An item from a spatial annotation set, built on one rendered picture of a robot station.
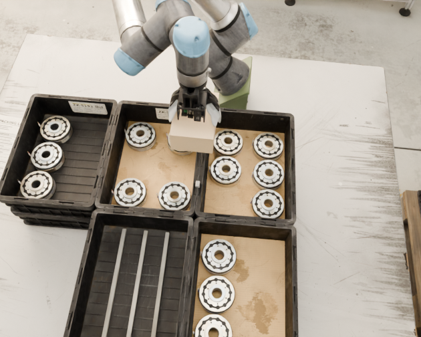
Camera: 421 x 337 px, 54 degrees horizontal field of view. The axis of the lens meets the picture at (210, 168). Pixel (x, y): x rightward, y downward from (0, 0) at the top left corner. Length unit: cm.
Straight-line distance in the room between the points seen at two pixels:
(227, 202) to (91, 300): 51
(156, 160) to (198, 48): 62
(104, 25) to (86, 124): 164
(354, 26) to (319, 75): 139
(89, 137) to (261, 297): 79
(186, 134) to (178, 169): 30
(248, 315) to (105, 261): 45
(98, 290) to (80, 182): 36
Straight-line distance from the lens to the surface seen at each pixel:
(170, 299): 126
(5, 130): 180
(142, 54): 100
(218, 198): 135
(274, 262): 129
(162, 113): 144
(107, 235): 133
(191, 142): 114
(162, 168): 140
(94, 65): 189
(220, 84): 158
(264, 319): 125
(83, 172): 145
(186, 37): 88
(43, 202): 132
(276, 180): 136
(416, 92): 298
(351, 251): 151
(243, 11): 147
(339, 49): 303
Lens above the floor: 206
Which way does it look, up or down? 62 degrees down
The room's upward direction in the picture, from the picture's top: 2 degrees clockwise
